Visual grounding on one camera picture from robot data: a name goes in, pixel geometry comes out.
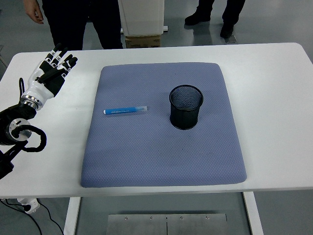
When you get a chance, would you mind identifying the black floor cable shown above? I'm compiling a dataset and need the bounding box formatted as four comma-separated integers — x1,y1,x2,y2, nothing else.
0,198,41,235
36,202,65,235

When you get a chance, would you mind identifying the black mesh pen holder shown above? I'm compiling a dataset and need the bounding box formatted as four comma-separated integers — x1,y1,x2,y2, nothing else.
169,84,204,130

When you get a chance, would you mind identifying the white power strip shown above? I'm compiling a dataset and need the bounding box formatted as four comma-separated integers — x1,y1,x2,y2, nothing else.
16,197,40,215

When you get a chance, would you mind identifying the blue-grey quilted mat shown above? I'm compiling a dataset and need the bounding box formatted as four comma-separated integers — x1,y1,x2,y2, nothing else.
80,62,247,188

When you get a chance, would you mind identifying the person's hand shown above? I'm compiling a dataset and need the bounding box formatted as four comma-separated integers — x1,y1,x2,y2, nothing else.
23,0,45,24

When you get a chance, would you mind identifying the blue marker with clear cap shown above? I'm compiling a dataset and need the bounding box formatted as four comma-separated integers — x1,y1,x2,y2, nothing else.
103,105,148,115

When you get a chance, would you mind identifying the white pedestal cabinet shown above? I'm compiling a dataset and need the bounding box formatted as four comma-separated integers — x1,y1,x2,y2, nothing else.
118,0,169,37

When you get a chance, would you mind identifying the person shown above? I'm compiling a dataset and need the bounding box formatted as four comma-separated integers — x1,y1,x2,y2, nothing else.
184,0,246,39
23,0,124,51

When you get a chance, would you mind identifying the white table leg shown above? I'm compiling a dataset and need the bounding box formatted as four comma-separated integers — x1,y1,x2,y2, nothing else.
63,197,81,235
242,192,264,235

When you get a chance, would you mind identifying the cardboard box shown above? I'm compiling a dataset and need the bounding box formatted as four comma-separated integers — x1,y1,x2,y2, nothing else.
125,34,162,49

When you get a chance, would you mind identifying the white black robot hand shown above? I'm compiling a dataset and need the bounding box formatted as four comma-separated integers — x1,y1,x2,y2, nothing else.
22,43,78,103

